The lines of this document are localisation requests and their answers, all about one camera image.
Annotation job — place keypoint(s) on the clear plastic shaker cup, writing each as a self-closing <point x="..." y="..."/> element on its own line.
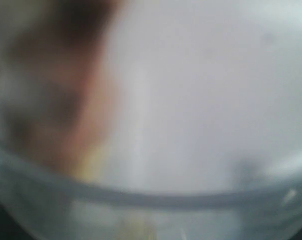
<point x="206" y="137"/>

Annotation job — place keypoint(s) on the wooden cube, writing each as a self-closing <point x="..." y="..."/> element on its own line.
<point x="57" y="96"/>

